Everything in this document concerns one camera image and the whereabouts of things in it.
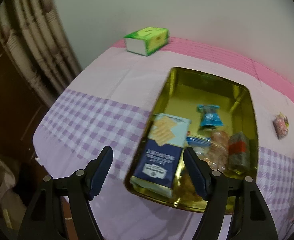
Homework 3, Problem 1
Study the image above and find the pink blanket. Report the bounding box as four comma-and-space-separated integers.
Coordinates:
109, 37, 294, 100

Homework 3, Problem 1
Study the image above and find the dark packet with red label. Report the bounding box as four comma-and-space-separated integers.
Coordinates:
227, 131, 251, 175

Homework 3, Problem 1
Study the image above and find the small pink snack packet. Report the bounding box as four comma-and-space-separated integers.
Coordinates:
273, 112, 289, 140

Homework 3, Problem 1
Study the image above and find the blue cracker box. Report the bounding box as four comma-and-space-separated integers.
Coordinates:
130, 113, 192, 197

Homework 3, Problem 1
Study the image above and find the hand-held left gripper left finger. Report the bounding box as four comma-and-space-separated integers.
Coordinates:
17, 146, 114, 240

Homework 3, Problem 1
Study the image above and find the small blue snack packet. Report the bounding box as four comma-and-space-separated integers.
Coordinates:
196, 104, 224, 131

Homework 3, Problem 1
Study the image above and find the striped beige curtain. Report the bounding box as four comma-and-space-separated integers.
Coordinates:
0, 0, 82, 108

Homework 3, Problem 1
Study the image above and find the purple checkered bed sheet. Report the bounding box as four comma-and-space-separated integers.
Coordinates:
33, 46, 294, 240

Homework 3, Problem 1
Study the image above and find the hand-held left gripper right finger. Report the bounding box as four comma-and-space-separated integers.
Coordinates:
183, 146, 279, 240

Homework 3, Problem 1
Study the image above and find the beige cloth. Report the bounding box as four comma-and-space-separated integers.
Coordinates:
0, 145, 29, 222

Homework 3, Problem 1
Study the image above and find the clear cookie packet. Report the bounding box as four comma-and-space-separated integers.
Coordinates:
187, 129, 230, 171

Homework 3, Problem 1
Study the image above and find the green tissue box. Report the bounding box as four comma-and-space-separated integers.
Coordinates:
124, 27, 169, 56

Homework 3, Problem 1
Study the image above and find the dark wooden cabinet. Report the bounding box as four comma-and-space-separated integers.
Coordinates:
0, 22, 51, 167

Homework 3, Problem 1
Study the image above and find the gold metal tin box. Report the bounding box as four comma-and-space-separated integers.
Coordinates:
124, 67, 259, 214

